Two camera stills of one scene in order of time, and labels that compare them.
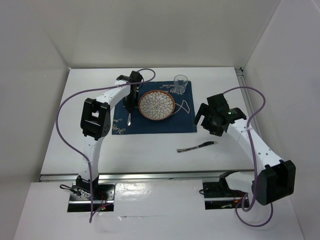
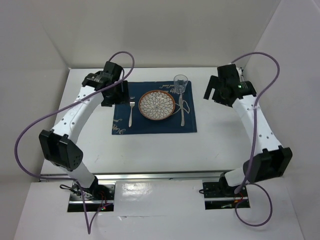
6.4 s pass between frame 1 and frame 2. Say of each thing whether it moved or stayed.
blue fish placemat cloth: stayed
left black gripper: moved
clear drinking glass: stayed
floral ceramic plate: stayed
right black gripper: moved
